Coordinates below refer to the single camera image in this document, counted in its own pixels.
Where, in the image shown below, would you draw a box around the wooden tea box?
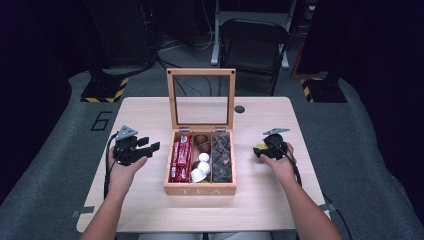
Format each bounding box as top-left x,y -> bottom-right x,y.
163,67 -> 238,197

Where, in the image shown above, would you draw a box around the black folding chair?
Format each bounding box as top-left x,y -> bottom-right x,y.
217,18 -> 291,98

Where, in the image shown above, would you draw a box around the black stand with striped base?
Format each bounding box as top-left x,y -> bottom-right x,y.
299,66 -> 348,104
79,0 -> 131,104

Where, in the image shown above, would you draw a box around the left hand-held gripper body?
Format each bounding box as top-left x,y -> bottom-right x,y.
112,125 -> 148,167

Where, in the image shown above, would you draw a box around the dark computer cabinet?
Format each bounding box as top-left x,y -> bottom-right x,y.
93,0 -> 156,69

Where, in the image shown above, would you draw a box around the white floor cables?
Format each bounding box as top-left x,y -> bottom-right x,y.
158,0 -> 215,53

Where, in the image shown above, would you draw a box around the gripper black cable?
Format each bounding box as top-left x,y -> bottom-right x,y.
103,132 -> 121,200
271,141 -> 353,240

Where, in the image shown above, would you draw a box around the black floor cables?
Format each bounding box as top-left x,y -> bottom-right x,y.
155,57 -> 213,98

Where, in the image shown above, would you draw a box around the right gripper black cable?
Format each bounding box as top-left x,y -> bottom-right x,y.
271,141 -> 353,240

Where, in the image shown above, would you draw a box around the person's left hand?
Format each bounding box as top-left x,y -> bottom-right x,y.
106,146 -> 149,199

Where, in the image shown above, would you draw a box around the red stick packet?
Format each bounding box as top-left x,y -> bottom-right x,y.
170,139 -> 182,183
178,134 -> 194,183

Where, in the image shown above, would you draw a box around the person's right hand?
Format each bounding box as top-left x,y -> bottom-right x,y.
259,142 -> 298,188

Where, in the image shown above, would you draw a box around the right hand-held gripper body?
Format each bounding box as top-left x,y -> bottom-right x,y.
262,127 -> 291,161

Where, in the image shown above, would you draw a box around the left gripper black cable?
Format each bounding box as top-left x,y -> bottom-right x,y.
103,132 -> 121,200

